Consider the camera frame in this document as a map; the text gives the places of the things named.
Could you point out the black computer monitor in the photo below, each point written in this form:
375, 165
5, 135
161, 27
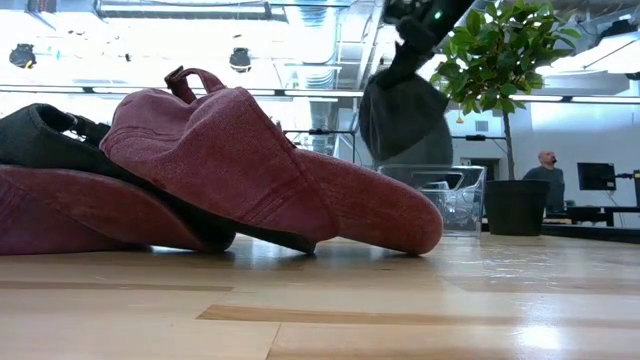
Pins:
595, 176

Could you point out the person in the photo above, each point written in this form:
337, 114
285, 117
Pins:
552, 182

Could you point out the black baseball cap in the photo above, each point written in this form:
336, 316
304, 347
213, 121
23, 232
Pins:
35, 135

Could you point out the black office desk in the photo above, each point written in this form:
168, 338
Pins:
590, 215

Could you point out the silver ventilation duct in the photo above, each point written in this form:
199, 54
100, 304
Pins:
315, 50

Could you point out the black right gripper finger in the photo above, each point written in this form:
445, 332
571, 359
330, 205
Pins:
412, 50

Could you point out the long ceiling light strip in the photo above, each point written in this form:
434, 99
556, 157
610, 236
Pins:
600, 99
320, 93

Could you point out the maroon baseball cap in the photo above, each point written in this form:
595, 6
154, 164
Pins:
225, 165
75, 210

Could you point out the black aluminium table frame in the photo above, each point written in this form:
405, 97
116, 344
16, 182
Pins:
590, 234

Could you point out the dark grey baseball cap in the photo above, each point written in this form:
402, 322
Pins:
400, 125

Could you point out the clear plastic bin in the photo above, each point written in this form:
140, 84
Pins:
460, 200

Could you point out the green potted plant black pot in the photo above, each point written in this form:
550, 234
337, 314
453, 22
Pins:
515, 207

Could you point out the black ceiling spotlight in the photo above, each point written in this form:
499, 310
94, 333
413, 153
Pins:
240, 60
22, 56

